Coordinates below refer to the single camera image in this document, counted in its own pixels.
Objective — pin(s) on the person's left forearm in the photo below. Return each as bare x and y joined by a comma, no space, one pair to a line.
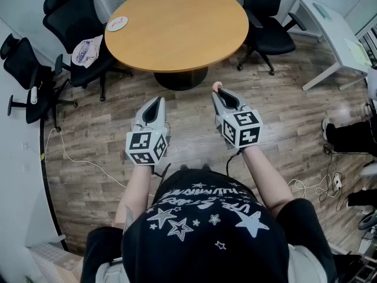
135,190

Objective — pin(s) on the white power strip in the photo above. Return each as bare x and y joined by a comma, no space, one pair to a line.
337,181

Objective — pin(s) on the person's left shoe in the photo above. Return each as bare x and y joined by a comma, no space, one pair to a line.
184,167

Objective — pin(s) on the pale pink cloth bag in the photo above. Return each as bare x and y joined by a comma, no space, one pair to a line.
92,50

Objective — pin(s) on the person's right shoe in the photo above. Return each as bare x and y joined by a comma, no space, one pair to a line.
206,167

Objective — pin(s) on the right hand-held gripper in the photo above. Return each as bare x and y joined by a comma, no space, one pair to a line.
241,128

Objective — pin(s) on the black star-print T-shirt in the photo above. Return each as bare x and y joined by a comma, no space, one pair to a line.
206,240

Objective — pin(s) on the black table base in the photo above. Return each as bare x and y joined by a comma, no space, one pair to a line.
179,80

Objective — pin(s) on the person's right forearm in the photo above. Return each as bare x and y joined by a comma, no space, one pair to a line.
265,178

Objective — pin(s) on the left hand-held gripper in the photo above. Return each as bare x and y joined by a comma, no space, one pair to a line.
145,146

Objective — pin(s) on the person's shoe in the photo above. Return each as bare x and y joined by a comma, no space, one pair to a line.
325,127
206,167
184,167

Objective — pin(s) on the sheet of paper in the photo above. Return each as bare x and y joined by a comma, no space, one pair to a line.
357,50

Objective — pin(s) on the white plate with shrimps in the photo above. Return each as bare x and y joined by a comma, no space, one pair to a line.
117,28

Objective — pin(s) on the open box with lattice flaps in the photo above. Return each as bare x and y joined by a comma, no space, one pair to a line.
56,261

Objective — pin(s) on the black mesh office chair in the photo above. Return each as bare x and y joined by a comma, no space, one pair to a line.
271,37
23,66
76,13

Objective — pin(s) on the clear plastic water bottle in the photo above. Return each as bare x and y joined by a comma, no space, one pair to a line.
83,51

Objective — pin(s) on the small pink shrimp piece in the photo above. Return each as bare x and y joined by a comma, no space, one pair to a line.
217,85

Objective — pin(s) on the white desk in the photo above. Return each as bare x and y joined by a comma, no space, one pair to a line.
332,34

